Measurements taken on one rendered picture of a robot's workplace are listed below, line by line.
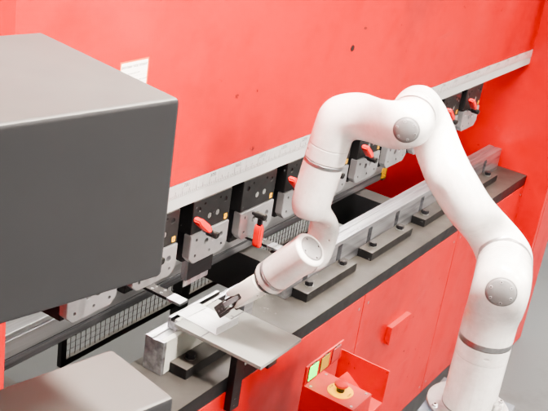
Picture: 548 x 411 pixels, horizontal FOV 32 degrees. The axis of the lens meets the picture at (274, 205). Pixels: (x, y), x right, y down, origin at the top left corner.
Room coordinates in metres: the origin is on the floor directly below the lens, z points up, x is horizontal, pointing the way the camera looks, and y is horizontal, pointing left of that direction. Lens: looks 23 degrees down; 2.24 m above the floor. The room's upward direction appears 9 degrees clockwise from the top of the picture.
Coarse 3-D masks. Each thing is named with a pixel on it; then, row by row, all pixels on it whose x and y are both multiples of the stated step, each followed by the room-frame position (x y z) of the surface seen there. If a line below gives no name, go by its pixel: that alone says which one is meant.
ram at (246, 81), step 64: (64, 0) 1.66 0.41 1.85; (128, 0) 1.80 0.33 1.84; (192, 0) 1.97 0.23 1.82; (256, 0) 2.17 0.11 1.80; (320, 0) 2.42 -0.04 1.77; (384, 0) 2.72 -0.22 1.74; (448, 0) 3.11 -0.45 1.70; (512, 0) 3.64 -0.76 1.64; (192, 64) 1.99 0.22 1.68; (256, 64) 2.20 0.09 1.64; (320, 64) 2.47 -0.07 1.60; (384, 64) 2.79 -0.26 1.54; (448, 64) 3.22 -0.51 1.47; (512, 64) 3.79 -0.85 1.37; (192, 128) 2.01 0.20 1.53; (256, 128) 2.24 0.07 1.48; (192, 192) 2.04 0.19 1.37
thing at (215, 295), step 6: (210, 294) 2.23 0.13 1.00; (216, 294) 2.25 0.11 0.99; (222, 294) 2.24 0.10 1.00; (198, 300) 2.20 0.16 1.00; (204, 300) 2.21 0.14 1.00; (210, 300) 2.21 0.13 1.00; (222, 300) 2.24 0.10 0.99; (168, 318) 2.09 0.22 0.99; (174, 318) 2.10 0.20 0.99; (168, 324) 2.09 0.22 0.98; (174, 324) 2.08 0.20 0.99
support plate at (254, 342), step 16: (240, 320) 2.12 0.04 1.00; (256, 320) 2.14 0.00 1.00; (208, 336) 2.03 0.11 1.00; (224, 336) 2.04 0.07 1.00; (240, 336) 2.05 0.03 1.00; (256, 336) 2.06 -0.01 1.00; (272, 336) 2.07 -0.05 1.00; (288, 336) 2.09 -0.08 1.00; (240, 352) 1.98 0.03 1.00; (256, 352) 1.99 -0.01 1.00; (272, 352) 2.00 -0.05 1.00; (256, 368) 1.94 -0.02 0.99
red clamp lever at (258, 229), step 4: (252, 212) 2.26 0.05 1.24; (256, 212) 2.25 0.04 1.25; (260, 212) 2.25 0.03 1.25; (256, 216) 2.24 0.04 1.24; (260, 216) 2.24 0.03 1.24; (264, 216) 2.24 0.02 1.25; (260, 220) 2.24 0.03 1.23; (264, 220) 2.24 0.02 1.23; (256, 224) 2.25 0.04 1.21; (260, 224) 2.24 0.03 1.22; (256, 228) 2.24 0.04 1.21; (260, 228) 2.24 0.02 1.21; (256, 232) 2.24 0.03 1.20; (260, 232) 2.24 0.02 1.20; (256, 236) 2.24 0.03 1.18; (260, 236) 2.24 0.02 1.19; (256, 240) 2.24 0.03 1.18; (260, 240) 2.24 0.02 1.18; (252, 244) 2.25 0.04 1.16; (256, 244) 2.24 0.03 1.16; (260, 244) 2.24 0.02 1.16
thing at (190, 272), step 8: (208, 256) 2.17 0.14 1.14; (184, 264) 2.11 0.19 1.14; (192, 264) 2.12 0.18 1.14; (200, 264) 2.14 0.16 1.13; (208, 264) 2.17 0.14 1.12; (184, 272) 2.11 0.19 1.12; (192, 272) 2.12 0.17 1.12; (200, 272) 2.15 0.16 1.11; (184, 280) 2.10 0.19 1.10; (192, 280) 2.14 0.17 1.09
